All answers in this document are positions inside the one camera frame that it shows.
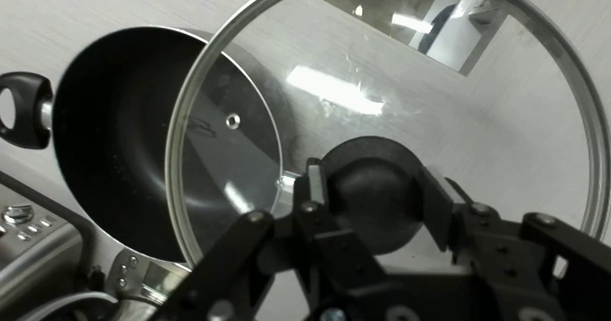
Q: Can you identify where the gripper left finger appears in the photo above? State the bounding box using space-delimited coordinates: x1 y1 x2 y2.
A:
160 158 388 321

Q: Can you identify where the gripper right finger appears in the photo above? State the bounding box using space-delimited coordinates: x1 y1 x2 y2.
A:
418 165 611 321

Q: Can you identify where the glass lid with black knob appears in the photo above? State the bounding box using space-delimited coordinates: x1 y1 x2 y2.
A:
165 0 611 270

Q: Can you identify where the silver appliance with display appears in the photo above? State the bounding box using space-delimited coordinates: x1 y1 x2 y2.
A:
103 248 192 321

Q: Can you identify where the silver appliance with buttons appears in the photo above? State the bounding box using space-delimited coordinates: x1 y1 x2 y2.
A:
0 171 96 321

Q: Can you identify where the black pot with handle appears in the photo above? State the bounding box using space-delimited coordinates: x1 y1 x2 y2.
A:
0 25 306 264

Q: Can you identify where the grey cable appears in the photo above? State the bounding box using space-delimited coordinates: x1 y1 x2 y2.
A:
17 290 120 321

